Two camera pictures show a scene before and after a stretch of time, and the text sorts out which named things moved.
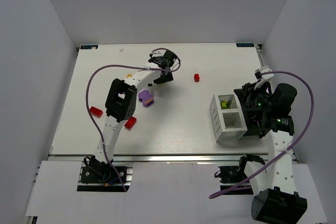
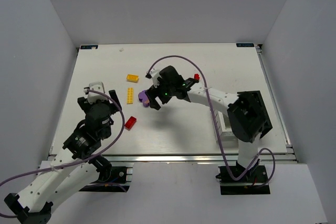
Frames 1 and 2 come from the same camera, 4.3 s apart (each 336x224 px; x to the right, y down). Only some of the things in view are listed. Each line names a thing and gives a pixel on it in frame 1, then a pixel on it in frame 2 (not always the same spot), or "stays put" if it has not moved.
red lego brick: x=130 y=122 stays put
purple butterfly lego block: x=144 y=97 stays put
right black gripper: x=252 y=120 -> x=153 y=97
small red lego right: x=196 y=77 stays put
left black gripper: x=165 y=77 -> x=113 y=98
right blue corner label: x=245 y=45 stays put
